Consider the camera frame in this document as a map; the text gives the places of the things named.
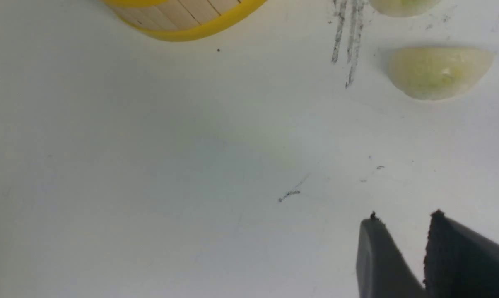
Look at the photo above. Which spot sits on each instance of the green dumpling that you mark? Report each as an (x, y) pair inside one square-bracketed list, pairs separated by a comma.
[(438, 73), (403, 8)]

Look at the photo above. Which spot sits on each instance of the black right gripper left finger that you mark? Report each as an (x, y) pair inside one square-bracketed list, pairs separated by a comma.
[(381, 270)]

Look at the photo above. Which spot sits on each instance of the bamboo steamer tray yellow rim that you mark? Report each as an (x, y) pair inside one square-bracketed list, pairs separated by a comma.
[(182, 20)]

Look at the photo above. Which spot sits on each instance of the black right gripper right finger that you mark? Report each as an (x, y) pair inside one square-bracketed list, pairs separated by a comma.
[(460, 263)]

